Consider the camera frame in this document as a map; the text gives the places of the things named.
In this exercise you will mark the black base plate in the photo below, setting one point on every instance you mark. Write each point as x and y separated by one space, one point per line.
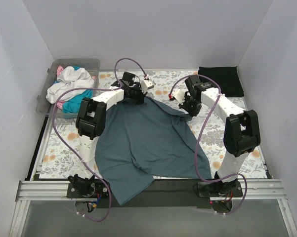
102 191
218 189

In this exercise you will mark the blue grey t shirt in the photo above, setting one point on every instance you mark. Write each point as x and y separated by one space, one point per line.
140 142

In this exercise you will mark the aluminium frame rail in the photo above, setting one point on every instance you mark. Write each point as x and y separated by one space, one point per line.
165 192

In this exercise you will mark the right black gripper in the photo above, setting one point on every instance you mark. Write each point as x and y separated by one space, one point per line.
191 106

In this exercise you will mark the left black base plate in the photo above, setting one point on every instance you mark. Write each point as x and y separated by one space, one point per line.
102 191

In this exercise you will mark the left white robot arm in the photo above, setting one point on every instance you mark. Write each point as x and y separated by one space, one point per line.
91 121

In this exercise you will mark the folded black t shirt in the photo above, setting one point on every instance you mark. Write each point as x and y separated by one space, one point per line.
226 77

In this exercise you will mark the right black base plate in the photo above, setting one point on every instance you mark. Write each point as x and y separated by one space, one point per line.
218 189

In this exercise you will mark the white t shirt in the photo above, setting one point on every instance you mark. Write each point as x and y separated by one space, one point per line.
69 79

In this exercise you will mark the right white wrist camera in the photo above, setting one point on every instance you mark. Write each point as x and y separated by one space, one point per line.
178 95

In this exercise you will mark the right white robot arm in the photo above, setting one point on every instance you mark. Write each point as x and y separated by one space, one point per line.
241 133

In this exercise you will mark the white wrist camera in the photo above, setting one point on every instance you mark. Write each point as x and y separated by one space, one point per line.
146 85
178 95

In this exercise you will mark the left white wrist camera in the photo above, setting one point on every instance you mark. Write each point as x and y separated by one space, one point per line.
146 85

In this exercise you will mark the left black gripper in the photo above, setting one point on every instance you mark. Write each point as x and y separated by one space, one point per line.
137 94

